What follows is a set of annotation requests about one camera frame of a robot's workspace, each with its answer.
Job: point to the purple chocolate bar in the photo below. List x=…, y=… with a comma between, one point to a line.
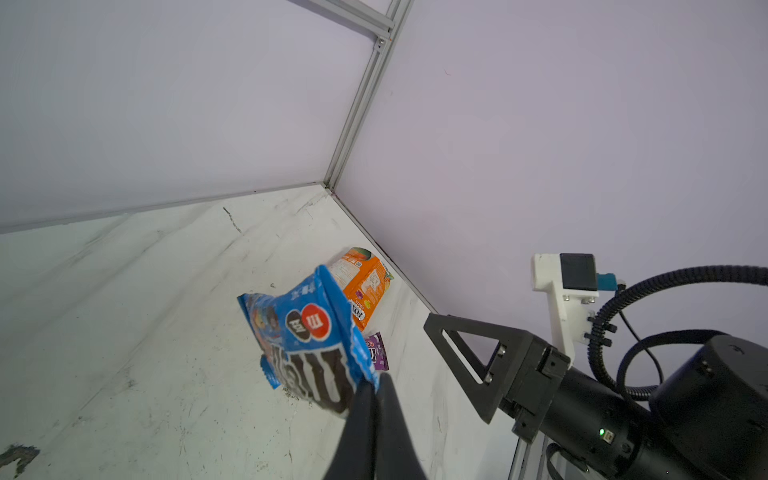
x=377, y=351

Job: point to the small blue box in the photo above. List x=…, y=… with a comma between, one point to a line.
x=310, y=343

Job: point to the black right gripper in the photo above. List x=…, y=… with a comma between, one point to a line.
x=521, y=377

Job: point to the right rear frame post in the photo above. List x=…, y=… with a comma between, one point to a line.
x=383, y=29

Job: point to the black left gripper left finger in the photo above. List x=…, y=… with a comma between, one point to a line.
x=355, y=455

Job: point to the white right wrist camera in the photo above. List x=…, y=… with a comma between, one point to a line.
x=572, y=284

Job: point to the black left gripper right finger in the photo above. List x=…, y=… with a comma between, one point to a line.
x=395, y=457

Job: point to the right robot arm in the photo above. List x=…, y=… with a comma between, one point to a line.
x=707, y=421

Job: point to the orange snack box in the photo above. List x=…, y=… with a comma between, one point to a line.
x=364, y=280

